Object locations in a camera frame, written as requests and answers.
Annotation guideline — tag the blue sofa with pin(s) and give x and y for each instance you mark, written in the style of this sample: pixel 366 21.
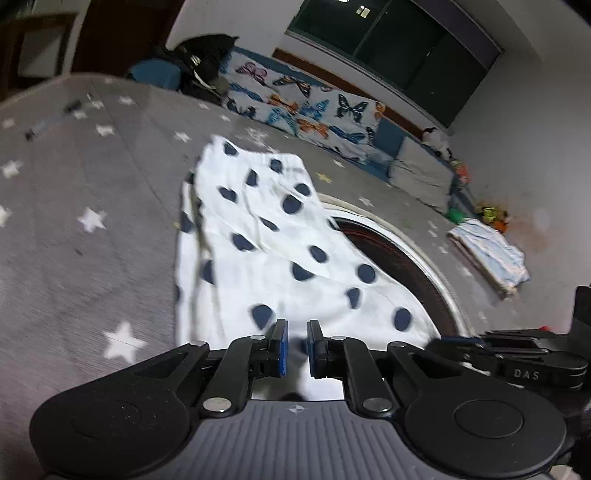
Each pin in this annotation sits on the blue sofa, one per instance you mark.
pixel 163 72

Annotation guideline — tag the grey cushion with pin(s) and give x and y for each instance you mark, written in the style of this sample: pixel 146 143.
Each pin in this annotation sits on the grey cushion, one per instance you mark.
pixel 421 175

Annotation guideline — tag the white navy polka dot garment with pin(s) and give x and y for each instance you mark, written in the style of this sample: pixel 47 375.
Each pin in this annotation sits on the white navy polka dot garment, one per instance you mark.
pixel 255 246

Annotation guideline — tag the right butterfly pillow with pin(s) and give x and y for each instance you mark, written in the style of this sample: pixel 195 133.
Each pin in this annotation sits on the right butterfly pillow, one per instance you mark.
pixel 340 122

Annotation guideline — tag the black white plush toy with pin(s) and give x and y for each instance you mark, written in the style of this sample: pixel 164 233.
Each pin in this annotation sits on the black white plush toy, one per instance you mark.
pixel 437 141

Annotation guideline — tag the black bag on sofa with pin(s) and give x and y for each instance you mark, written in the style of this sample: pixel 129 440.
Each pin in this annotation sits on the black bag on sofa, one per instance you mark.
pixel 199 60

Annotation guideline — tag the folded blue striped blanket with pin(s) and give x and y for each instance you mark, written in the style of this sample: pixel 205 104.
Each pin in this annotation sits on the folded blue striped blanket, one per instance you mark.
pixel 502 264

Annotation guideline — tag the butterfly pillow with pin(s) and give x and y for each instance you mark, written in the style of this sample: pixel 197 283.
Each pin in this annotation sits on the butterfly pillow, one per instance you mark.
pixel 340 122
pixel 265 95

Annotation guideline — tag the black pen on mat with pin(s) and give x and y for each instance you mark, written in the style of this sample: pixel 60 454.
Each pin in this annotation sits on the black pen on mat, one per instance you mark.
pixel 38 128

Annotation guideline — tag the left butterfly pillow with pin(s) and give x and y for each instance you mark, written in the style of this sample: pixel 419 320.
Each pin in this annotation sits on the left butterfly pillow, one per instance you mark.
pixel 265 95

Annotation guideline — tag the grey star pattern mat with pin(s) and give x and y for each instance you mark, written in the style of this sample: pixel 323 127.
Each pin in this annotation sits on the grey star pattern mat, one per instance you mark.
pixel 91 212

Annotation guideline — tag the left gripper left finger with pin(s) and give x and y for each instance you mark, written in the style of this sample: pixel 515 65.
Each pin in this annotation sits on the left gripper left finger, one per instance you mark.
pixel 244 361

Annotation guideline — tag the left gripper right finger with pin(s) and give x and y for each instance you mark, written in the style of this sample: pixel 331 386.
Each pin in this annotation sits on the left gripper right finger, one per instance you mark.
pixel 351 362

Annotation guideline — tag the colourful toy pile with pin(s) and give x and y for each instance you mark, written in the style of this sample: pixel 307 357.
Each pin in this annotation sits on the colourful toy pile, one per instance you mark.
pixel 491 214

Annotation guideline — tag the green ball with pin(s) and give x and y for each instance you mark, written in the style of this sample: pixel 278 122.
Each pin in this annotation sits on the green ball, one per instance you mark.
pixel 456 216

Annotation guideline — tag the dark window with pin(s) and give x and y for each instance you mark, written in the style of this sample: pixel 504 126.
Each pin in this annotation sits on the dark window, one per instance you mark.
pixel 432 52

